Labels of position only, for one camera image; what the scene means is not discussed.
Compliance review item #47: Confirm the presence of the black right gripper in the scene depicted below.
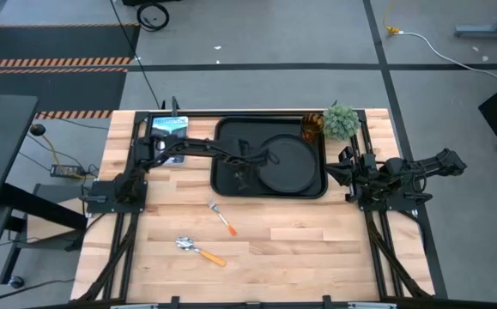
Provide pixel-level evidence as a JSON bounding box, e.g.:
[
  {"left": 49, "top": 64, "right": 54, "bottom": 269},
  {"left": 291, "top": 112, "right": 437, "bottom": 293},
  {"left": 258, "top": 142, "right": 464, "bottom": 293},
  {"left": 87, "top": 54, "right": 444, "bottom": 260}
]
[{"left": 324, "top": 153, "right": 379, "bottom": 203}]

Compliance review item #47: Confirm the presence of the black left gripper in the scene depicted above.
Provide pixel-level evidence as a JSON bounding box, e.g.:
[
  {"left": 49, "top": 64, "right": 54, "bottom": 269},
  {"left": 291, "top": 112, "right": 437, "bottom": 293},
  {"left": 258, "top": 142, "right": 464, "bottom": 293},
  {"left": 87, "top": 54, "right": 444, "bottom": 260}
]
[{"left": 224, "top": 149, "right": 281, "bottom": 173}]

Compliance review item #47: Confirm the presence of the black round plate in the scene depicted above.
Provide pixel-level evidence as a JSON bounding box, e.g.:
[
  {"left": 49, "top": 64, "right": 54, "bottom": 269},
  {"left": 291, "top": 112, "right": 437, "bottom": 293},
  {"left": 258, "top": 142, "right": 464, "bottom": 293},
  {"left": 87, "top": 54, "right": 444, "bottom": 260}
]
[{"left": 258, "top": 133, "right": 318, "bottom": 195}]

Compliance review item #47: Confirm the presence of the black rectangular tray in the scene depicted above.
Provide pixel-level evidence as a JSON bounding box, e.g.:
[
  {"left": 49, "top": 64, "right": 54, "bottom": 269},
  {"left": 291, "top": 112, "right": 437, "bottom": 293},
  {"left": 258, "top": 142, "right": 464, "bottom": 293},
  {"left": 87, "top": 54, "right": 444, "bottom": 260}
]
[{"left": 209, "top": 116, "right": 330, "bottom": 200}]

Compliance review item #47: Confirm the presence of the green artificial plant ball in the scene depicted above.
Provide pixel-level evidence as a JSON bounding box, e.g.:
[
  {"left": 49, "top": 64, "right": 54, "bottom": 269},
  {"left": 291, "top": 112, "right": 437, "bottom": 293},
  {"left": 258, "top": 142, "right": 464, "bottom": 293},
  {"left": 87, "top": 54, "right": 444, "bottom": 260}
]
[{"left": 322, "top": 101, "right": 362, "bottom": 143}]

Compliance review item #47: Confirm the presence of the blue picture book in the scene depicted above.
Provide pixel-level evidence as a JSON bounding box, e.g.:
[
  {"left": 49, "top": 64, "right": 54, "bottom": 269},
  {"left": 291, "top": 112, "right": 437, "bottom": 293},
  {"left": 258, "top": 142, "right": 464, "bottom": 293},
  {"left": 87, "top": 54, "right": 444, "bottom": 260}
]
[{"left": 150, "top": 115, "right": 190, "bottom": 167}]

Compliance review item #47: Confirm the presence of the black power strip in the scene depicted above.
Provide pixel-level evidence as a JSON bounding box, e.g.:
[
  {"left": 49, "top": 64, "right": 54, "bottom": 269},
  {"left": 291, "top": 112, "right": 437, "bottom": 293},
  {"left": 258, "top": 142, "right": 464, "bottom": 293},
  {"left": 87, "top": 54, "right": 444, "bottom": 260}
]
[{"left": 49, "top": 164, "right": 82, "bottom": 179}]

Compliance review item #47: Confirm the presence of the grey table leg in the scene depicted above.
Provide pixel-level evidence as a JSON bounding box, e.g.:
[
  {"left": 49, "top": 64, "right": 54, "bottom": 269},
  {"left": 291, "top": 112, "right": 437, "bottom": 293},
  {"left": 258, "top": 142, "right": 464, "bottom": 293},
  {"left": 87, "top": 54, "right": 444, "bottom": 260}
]
[{"left": 453, "top": 0, "right": 497, "bottom": 40}]

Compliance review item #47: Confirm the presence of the black orange striped floor mat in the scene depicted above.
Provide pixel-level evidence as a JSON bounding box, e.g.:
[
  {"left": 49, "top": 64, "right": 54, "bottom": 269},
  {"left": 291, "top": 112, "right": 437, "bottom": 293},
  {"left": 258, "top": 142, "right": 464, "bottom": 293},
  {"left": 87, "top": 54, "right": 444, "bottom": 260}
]
[{"left": 0, "top": 22, "right": 141, "bottom": 120}]

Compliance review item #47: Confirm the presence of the metal fork with orange handle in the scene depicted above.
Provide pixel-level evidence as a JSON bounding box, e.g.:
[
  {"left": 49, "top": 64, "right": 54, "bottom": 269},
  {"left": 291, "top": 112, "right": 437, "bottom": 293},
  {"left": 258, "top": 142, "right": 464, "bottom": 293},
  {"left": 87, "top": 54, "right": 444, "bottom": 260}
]
[{"left": 207, "top": 198, "right": 239, "bottom": 238}]

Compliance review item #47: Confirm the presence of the black aluminium table frame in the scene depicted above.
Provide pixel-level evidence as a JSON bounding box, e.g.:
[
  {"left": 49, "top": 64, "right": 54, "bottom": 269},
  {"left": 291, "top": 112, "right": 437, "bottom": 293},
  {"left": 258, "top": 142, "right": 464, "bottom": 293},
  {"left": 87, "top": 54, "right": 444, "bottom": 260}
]
[{"left": 75, "top": 96, "right": 449, "bottom": 309}]

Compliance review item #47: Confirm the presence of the metal spoon with orange handle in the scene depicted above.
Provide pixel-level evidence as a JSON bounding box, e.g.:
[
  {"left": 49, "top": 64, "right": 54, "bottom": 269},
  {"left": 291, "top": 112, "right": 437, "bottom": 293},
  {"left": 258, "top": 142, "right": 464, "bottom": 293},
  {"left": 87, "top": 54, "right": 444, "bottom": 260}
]
[{"left": 175, "top": 235, "right": 228, "bottom": 269}]

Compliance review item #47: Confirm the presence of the yellow cable with plug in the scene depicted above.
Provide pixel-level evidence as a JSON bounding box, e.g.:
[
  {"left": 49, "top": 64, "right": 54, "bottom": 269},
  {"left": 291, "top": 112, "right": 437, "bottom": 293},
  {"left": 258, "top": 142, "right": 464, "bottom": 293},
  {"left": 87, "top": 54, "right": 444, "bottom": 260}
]
[{"left": 382, "top": 0, "right": 402, "bottom": 35}]

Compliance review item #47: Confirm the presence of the white floor cable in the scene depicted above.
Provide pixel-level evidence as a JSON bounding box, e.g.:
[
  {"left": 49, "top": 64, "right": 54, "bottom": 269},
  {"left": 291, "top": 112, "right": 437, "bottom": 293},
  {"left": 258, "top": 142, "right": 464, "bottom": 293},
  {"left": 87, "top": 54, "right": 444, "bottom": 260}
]
[{"left": 396, "top": 30, "right": 497, "bottom": 90}]

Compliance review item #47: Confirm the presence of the long black floor cable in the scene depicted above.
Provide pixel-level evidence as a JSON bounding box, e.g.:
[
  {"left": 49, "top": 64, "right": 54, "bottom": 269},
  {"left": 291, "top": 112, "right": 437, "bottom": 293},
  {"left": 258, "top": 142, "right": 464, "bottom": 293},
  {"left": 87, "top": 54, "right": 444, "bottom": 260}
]
[{"left": 108, "top": 0, "right": 164, "bottom": 109}]

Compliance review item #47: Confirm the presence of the coiled black cable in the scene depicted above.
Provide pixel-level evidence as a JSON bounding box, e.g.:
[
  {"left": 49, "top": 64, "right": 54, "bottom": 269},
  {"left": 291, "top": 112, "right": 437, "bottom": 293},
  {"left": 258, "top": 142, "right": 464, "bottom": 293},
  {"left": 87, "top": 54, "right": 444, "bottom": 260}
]
[{"left": 135, "top": 1, "right": 171, "bottom": 33}]

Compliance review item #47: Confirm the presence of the yellow floor cable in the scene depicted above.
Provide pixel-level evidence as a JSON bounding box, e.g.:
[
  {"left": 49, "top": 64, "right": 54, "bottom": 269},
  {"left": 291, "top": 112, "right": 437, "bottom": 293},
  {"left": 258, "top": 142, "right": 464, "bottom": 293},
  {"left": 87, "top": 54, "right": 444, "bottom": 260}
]
[{"left": 40, "top": 128, "right": 87, "bottom": 179}]

